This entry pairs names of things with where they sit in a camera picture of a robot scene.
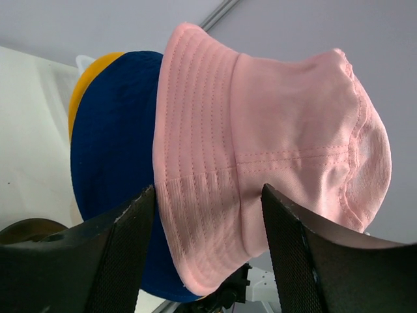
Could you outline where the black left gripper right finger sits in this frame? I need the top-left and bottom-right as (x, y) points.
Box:
(261, 185), (416, 312)

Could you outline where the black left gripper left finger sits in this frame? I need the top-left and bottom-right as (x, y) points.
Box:
(1, 186), (155, 312)

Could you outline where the dark blue bucket hat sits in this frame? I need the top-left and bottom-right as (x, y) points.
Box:
(70, 50), (205, 303)

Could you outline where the pink bucket hat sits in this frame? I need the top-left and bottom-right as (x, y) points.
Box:
(152, 23), (392, 296)

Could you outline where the yellow bucket hat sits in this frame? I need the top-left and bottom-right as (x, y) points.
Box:
(68, 52), (124, 141)

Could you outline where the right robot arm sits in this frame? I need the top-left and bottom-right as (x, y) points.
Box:
(175, 263), (280, 313)

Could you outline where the white plastic basket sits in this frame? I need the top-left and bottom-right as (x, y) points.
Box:
(76, 55), (96, 76)

